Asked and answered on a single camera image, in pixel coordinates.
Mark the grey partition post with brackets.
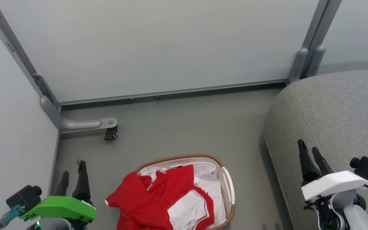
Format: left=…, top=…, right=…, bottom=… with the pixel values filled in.
left=287, top=0, right=343, bottom=85

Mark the grey partition support foot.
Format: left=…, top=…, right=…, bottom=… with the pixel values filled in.
left=40, top=96, right=118, bottom=133

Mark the white basket liner cloth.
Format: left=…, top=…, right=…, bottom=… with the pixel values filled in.
left=139, top=162, right=228, bottom=229

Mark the black caster wheel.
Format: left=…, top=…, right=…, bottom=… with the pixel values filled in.
left=104, top=126, right=119, bottom=141

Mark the red and white shirt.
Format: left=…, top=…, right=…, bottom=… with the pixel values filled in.
left=105, top=165, right=216, bottom=230

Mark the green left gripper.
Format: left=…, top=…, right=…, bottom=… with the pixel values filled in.
left=19, top=161, right=96, bottom=223

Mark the white brown-rimmed laundry basket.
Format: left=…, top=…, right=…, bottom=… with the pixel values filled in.
left=135, top=154, right=236, bottom=230

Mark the grey fabric sofa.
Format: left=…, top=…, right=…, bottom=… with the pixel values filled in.
left=263, top=68, right=368, bottom=230

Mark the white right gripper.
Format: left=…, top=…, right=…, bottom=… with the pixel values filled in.
left=297, top=139, right=368, bottom=202

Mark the grey partition bottom rail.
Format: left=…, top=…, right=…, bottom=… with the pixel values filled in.
left=58, top=79, right=288, bottom=106

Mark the grey partition post with hinge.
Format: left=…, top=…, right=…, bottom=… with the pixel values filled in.
left=0, top=0, right=60, bottom=112

